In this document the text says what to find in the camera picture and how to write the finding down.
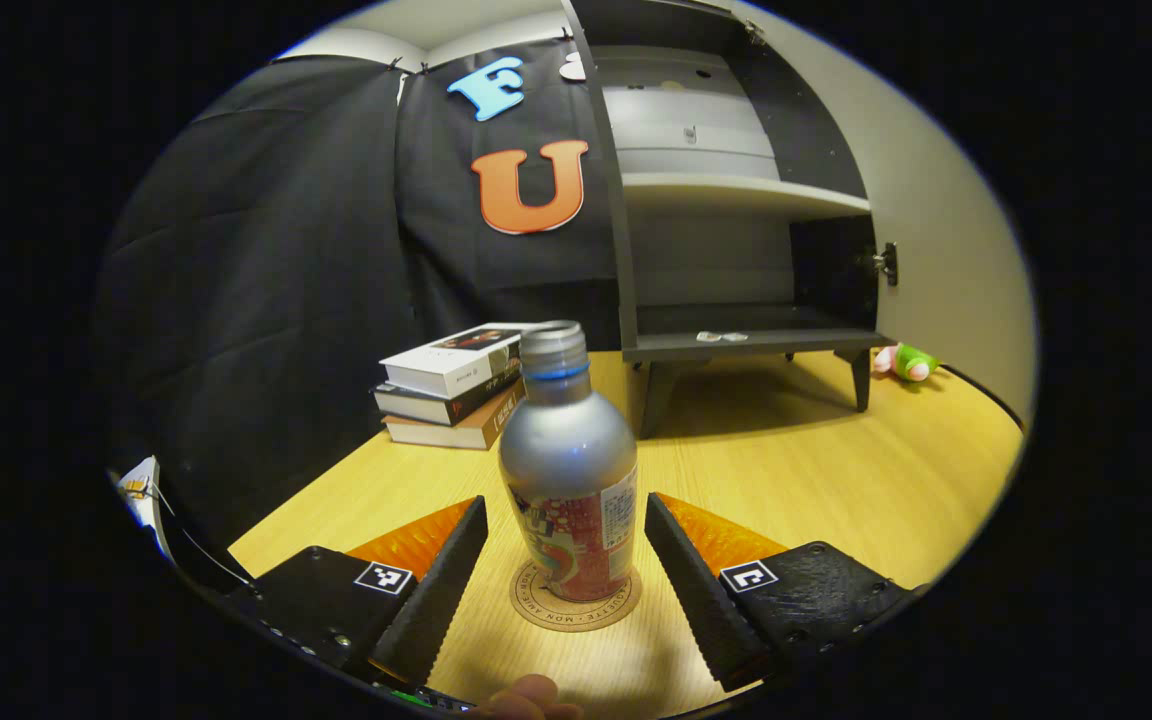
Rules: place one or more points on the silver bottle with red label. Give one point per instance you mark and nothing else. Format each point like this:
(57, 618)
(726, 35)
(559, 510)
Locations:
(566, 460)

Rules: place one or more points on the white book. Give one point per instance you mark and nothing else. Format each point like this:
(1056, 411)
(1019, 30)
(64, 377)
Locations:
(446, 365)

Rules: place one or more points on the dark book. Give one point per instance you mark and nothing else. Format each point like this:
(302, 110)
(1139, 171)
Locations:
(426, 408)

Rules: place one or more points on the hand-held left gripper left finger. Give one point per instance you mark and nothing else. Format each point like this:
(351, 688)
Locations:
(436, 590)

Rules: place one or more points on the dark grey cabinet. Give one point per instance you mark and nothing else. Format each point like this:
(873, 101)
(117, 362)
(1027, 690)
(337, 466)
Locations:
(696, 280)

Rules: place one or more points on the white desk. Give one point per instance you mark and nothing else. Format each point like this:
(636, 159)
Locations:
(141, 490)

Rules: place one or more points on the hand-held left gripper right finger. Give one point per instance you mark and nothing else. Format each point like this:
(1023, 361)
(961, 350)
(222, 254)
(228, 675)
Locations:
(701, 600)

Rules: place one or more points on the round cork coaster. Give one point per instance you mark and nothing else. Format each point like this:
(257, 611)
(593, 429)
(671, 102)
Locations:
(536, 605)

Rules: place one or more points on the brown book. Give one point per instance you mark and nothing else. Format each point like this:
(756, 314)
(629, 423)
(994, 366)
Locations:
(446, 434)

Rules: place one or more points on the black backdrop cloth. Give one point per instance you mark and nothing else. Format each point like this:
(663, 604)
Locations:
(266, 280)

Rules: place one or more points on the pink and green plush toy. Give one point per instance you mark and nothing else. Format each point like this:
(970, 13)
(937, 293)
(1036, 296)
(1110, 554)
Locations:
(906, 362)

